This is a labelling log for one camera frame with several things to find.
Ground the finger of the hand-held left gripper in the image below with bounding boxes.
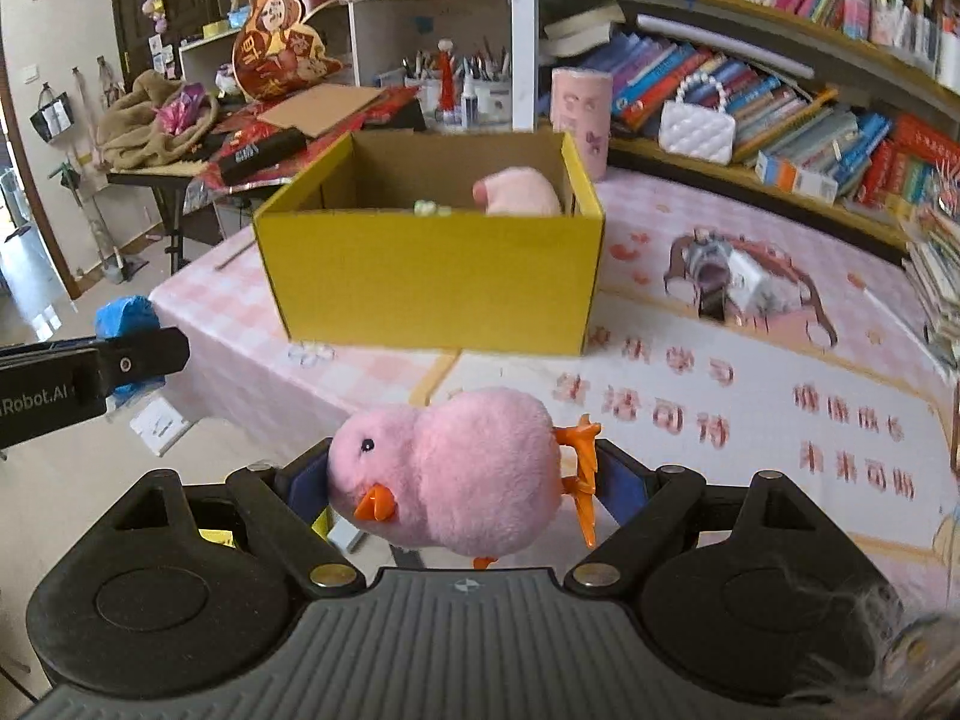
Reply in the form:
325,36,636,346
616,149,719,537
96,326,190,398

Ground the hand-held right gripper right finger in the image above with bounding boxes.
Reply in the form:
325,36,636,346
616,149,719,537
564,439,863,593

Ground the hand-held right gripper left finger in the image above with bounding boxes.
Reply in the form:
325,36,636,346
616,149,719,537
75,439,368,595

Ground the pink plush chick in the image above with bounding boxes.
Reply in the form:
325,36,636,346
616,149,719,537
326,388,603,571

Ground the yellow cardboard box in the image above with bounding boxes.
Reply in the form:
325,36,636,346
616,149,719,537
253,129,605,357

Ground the pink plush pig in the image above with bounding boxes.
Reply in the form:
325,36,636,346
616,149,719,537
472,167,563,217

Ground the white paper card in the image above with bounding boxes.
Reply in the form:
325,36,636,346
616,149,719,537
129,397,188,457

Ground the black folding table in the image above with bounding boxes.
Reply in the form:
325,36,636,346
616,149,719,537
105,165,263,275

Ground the long black box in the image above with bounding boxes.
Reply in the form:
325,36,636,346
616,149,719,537
217,127,308,185

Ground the brown plush blanket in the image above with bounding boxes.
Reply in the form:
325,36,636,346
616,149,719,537
97,71,218,170

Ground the pink shiny wrapping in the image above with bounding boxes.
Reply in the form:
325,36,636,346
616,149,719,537
154,82,207,134

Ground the hanging tote bag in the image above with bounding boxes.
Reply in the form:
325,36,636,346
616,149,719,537
30,82,72,143

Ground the brown cardboard sheet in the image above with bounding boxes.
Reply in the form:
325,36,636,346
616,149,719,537
259,82,383,137

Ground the red gold festive cutout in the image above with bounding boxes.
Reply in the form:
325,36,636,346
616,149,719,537
232,0,346,102

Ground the blue orange white carton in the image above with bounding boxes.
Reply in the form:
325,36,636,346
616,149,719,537
756,150,839,203

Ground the pink printed cylinder container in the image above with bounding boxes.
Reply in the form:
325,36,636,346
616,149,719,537
551,67,612,181

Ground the stack of papers and booklets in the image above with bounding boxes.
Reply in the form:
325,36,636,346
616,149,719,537
900,199,960,372

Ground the red dictionary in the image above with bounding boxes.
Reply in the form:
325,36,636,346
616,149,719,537
855,139,901,203

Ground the white side shelf unit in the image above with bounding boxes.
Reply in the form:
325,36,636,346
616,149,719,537
180,0,518,132

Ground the red tassel ornament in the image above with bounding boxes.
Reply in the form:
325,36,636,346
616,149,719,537
437,40,460,121

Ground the pen cup with pens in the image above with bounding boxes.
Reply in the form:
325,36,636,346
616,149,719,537
401,37,515,128

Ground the thick paperback book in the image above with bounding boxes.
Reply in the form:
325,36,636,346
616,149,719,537
541,4,627,42
541,30,616,61

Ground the long white flat board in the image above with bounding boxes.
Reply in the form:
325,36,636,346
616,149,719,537
636,11,815,80

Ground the long red book box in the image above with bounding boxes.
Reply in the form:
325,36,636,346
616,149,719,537
892,114,960,166

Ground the wooden bookshelf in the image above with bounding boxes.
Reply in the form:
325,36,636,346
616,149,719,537
510,0,960,263

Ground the white pen holder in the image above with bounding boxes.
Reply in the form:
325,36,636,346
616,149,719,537
934,15,960,91

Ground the white quilted pearl-handle handbag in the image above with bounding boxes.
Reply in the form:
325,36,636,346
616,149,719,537
660,75,736,166

